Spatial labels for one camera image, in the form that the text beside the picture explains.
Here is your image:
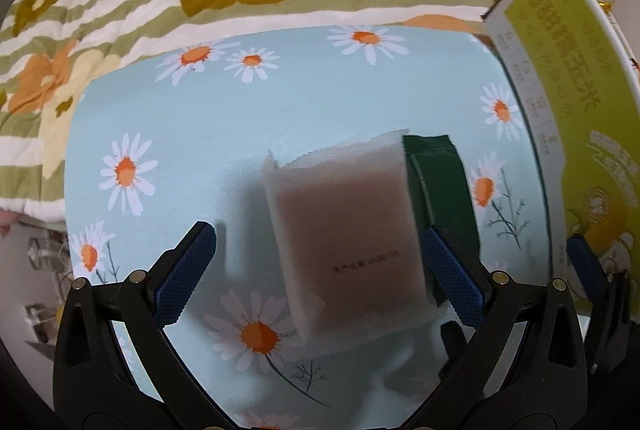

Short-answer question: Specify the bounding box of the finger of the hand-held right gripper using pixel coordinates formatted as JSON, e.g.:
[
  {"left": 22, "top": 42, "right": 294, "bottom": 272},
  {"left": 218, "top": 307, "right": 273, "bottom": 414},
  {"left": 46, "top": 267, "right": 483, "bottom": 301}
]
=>
[{"left": 566, "top": 234, "right": 632, "bottom": 378}]

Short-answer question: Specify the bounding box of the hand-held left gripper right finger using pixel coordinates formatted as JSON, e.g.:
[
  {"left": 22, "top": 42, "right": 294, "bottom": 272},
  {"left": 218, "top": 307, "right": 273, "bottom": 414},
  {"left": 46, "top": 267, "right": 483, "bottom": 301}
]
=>
[{"left": 419, "top": 225, "right": 590, "bottom": 430}]

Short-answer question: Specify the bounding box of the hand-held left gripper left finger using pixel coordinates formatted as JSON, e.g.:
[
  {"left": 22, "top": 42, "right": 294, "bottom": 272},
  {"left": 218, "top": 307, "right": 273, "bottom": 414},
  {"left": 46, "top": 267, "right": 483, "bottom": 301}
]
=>
[{"left": 52, "top": 221, "right": 218, "bottom": 430}]

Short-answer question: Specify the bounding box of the dark green snack packet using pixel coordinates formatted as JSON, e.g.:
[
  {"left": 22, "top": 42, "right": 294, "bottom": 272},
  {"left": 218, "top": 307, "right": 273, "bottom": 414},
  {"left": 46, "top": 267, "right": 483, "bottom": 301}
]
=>
[{"left": 401, "top": 134, "right": 482, "bottom": 306}]

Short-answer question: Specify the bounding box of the translucent white snack packet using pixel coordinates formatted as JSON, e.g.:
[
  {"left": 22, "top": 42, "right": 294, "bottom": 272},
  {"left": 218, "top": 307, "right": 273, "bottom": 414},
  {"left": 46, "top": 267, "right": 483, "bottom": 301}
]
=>
[{"left": 259, "top": 128, "right": 441, "bottom": 345}]

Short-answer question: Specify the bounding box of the yellow-green cardboard box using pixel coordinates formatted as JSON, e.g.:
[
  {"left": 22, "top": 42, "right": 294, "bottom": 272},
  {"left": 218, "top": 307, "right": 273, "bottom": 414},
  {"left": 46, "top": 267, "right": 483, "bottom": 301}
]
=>
[{"left": 481, "top": 0, "right": 640, "bottom": 317}]

